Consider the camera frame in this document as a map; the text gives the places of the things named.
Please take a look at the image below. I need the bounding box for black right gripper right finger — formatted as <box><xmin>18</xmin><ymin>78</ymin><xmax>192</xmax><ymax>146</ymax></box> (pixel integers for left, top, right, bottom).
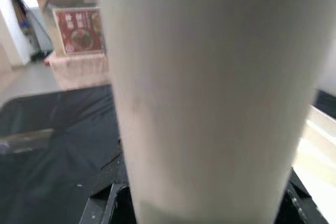
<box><xmin>275</xmin><ymin>167</ymin><xmax>330</xmax><ymax>224</ymax></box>

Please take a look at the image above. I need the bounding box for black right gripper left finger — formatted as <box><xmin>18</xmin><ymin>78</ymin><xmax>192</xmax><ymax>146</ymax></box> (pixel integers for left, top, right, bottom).
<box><xmin>78</xmin><ymin>140</ymin><xmax>137</xmax><ymax>224</ymax></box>

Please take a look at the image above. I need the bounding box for white plastic table leg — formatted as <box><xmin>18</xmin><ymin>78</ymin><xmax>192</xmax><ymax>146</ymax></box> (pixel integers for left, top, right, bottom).
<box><xmin>96</xmin><ymin>0</ymin><xmax>336</xmax><ymax>224</ymax></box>

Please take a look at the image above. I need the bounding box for white plastic table top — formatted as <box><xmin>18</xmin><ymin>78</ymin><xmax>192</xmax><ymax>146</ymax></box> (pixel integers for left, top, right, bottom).
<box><xmin>288</xmin><ymin>104</ymin><xmax>336</xmax><ymax>209</ymax></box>

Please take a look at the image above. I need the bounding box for black tablecloth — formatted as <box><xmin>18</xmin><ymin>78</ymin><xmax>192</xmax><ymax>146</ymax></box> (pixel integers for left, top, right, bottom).
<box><xmin>0</xmin><ymin>84</ymin><xmax>336</xmax><ymax>224</ymax></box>

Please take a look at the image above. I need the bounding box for beige cardboard box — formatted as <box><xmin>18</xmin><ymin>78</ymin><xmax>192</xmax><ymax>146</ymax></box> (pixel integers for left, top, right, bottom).
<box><xmin>44</xmin><ymin>50</ymin><xmax>112</xmax><ymax>91</ymax></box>

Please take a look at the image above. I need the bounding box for green head mop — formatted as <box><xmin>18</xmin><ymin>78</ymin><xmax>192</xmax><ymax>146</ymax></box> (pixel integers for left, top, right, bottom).
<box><xmin>10</xmin><ymin>0</ymin><xmax>53</xmax><ymax>62</ymax></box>

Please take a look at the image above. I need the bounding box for orange lid storage bin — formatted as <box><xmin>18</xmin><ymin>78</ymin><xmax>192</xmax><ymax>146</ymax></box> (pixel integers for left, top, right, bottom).
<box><xmin>29</xmin><ymin>0</ymin><xmax>107</xmax><ymax>56</ymax></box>

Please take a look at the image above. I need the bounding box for white refrigerator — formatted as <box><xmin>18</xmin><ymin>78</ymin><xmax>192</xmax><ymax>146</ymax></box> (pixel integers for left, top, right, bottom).
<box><xmin>26</xmin><ymin>6</ymin><xmax>55</xmax><ymax>51</ymax></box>

